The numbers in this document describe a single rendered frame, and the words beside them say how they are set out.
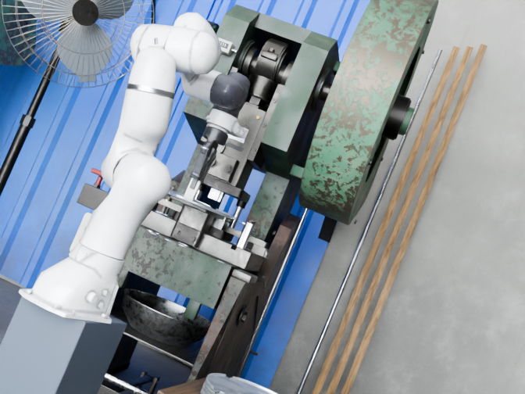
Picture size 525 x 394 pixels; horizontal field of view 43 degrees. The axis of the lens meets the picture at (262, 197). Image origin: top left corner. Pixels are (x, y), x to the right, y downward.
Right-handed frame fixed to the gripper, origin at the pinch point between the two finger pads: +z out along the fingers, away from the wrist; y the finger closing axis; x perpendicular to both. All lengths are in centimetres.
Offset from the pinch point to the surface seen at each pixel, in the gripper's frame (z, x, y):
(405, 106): -54, 50, -22
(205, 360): 46, 25, -1
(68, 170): 12, -109, -145
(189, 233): 13.2, 1.4, -13.0
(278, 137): -27.8, 15.5, -17.5
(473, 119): -94, 83, -144
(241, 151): -19.4, 4.4, -22.2
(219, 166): -11.7, 0.3, -19.4
